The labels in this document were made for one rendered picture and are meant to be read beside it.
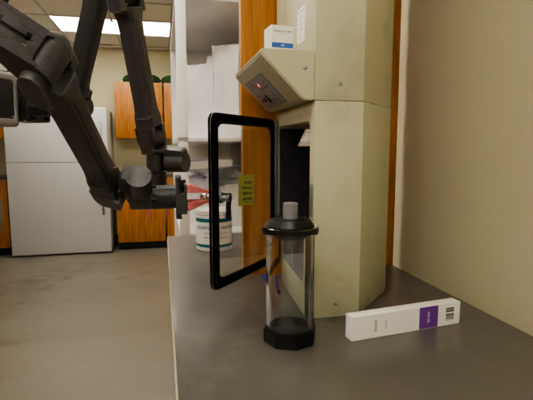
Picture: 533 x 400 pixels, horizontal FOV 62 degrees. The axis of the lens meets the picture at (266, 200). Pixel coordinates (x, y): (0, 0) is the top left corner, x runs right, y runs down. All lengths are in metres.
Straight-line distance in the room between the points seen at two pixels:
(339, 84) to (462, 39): 0.42
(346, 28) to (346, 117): 0.18
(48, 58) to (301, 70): 0.47
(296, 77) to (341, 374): 0.57
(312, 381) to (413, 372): 0.17
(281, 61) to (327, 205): 0.31
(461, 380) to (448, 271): 0.52
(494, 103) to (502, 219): 0.26
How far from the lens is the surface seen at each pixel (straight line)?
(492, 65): 1.18
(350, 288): 1.02
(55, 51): 0.82
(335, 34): 0.98
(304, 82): 0.94
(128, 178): 1.01
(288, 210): 0.83
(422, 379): 0.81
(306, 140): 1.06
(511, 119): 1.12
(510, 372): 0.89
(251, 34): 1.32
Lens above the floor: 1.31
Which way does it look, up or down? 7 degrees down
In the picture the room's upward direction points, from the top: straight up
